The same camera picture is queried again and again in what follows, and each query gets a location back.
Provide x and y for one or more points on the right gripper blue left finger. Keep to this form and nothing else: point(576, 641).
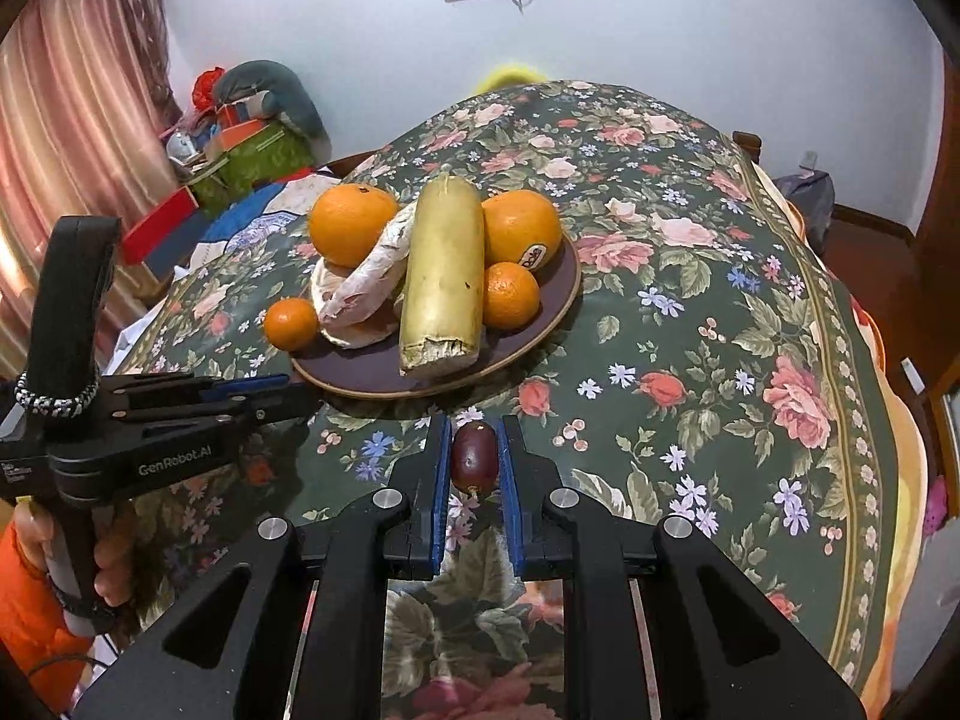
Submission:
point(418, 541)

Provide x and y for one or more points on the dark bag on floor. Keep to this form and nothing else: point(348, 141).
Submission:
point(812, 192)

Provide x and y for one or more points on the red flat box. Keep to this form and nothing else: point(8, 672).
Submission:
point(142, 238)

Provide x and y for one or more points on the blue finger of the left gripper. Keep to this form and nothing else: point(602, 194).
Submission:
point(262, 408)
point(244, 388)

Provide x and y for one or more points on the peeled pink pomelo segment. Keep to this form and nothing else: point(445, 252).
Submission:
point(342, 299)

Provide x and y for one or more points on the small tangerine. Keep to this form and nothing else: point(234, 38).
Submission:
point(290, 324)
point(512, 297)

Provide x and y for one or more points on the orange with sticker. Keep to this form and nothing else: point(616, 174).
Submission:
point(522, 227)

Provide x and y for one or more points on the grey plush toy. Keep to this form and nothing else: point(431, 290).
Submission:
point(276, 92)

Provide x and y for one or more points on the left hand on handle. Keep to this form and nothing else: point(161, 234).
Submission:
point(113, 553)

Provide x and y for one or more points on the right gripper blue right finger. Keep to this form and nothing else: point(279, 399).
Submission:
point(533, 540)

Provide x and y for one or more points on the pink curtain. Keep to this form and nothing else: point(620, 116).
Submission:
point(81, 128)

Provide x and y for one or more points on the floral dark green tablecloth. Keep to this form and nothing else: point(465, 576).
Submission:
point(713, 369)

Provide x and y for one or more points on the large orange left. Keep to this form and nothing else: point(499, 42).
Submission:
point(346, 221)

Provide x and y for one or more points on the blue patchwork quilt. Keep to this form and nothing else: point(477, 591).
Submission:
point(268, 210)

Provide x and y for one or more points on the dark purple round plate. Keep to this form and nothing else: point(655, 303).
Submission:
point(376, 372)

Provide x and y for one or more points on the yellow chair back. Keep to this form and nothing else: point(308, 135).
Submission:
point(508, 75)

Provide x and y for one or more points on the dark red grape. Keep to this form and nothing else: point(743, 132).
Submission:
point(475, 462)

